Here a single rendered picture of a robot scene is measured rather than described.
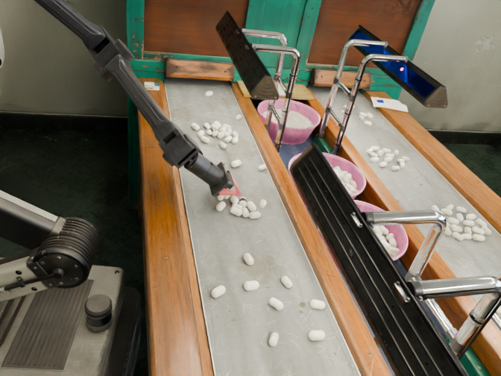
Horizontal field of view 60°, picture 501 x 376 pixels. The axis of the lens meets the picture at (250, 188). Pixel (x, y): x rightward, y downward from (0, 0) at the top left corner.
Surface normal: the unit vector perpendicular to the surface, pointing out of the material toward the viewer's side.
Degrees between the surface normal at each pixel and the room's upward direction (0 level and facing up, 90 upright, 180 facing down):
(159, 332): 0
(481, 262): 0
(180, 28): 90
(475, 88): 90
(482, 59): 90
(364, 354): 0
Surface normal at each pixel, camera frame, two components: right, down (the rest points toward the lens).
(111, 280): 0.16, -0.80
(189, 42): 0.22, 0.59
